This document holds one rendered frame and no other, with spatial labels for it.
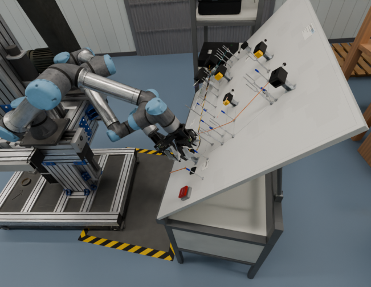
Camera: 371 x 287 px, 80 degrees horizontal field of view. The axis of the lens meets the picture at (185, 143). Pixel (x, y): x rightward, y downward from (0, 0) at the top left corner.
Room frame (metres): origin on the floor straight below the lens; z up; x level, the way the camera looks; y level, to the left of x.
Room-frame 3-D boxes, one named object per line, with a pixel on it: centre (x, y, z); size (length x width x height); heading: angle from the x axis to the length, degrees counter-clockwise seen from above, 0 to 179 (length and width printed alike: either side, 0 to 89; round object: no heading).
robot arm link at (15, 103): (1.04, 0.84, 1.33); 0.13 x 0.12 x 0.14; 166
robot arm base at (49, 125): (1.05, 0.84, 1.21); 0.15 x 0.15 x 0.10
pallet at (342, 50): (3.22, -2.94, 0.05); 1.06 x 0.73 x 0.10; 174
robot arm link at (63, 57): (1.54, 0.77, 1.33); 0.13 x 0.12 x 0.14; 123
